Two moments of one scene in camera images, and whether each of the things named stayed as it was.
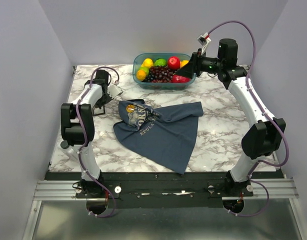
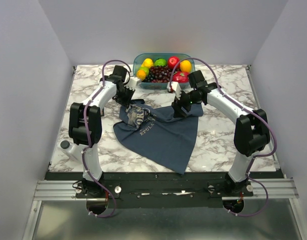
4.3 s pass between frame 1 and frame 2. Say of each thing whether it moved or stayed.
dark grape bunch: stayed
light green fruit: stayed
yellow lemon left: stayed
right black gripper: moved
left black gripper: moved
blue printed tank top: stayed
